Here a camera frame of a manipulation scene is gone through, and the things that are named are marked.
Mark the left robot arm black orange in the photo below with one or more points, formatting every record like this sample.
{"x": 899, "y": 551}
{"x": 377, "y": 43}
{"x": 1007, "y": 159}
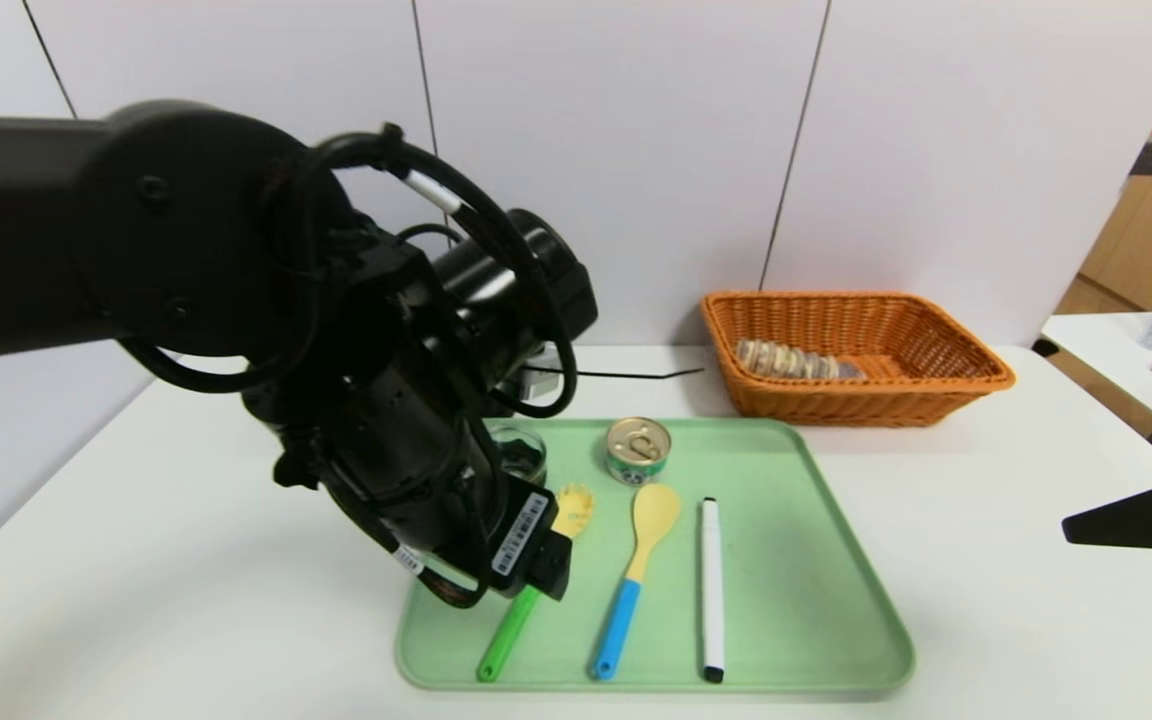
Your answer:
{"x": 136, "y": 230}

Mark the white side table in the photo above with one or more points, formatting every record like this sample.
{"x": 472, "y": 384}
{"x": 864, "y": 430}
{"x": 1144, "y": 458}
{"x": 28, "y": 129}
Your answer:
{"x": 1106, "y": 350}

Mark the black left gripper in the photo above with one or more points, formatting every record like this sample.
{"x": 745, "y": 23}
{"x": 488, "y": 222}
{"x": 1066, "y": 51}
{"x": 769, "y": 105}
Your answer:
{"x": 519, "y": 535}

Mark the grey box on cabinet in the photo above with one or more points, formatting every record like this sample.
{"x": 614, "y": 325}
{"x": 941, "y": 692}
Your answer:
{"x": 1151, "y": 158}

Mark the orange wicker basket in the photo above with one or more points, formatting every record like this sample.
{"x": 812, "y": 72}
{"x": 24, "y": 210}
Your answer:
{"x": 936, "y": 400}

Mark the white marker pen black cap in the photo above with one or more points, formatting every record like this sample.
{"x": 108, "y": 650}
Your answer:
{"x": 712, "y": 590}

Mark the tin can with green label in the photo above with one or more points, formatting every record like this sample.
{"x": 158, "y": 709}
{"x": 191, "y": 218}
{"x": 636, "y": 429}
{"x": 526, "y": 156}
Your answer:
{"x": 639, "y": 450}

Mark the light green plastic tray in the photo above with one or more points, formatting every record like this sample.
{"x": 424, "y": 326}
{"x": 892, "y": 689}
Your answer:
{"x": 796, "y": 560}

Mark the glass cup with black sleeve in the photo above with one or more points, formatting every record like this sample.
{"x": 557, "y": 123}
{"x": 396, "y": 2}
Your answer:
{"x": 526, "y": 455}

